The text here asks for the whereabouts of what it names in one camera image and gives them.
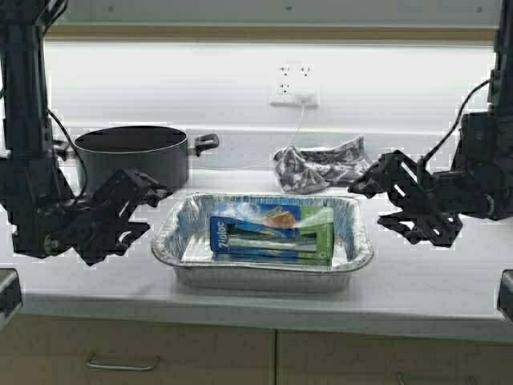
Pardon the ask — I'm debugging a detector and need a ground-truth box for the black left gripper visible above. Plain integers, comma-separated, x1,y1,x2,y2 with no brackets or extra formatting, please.
59,169,168,265

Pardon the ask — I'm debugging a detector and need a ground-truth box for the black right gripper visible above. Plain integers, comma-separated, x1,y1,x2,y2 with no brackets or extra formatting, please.
349,150,463,248

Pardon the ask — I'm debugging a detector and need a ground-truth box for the aluminium foil tray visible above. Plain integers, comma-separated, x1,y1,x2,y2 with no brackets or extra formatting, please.
151,192,374,293

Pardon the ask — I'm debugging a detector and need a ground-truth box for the blue green Ziploc box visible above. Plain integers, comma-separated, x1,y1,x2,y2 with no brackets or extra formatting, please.
209,202,334,266

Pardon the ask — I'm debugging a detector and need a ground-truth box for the robot base right part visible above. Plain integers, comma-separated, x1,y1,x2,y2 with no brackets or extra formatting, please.
497,269,513,322

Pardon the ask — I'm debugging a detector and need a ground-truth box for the robot base left part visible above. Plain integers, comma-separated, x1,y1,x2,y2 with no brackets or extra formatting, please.
0,268,22,329

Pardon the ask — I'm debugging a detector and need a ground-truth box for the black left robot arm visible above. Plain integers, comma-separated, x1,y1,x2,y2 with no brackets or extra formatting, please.
1,1,168,265

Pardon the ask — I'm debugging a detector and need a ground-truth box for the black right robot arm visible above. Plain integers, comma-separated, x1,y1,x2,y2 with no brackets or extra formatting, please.
349,1,512,248

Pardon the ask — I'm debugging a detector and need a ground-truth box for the black cooking pot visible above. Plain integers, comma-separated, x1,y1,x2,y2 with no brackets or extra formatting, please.
55,125,220,194

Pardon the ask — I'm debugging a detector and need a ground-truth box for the grey patterned cloth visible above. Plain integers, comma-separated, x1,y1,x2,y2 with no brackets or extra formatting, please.
273,136,370,195

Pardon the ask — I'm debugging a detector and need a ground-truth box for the left wooden drawer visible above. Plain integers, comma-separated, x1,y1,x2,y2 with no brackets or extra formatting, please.
1,315,276,384

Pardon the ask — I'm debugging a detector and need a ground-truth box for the wooden drawer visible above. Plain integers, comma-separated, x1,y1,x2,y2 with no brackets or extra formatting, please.
275,331,512,384
1,315,276,384

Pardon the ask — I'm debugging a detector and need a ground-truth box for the middle wooden drawer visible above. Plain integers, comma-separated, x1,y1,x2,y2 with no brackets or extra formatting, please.
275,331,512,384

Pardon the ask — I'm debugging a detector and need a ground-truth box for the white cable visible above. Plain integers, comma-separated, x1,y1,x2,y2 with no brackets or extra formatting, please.
192,102,308,173

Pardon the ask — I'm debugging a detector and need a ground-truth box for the white wall outlet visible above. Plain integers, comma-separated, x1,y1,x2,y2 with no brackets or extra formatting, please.
269,60,320,109

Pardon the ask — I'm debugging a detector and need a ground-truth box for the left drawer handle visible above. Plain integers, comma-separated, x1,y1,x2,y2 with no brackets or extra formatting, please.
85,353,161,373

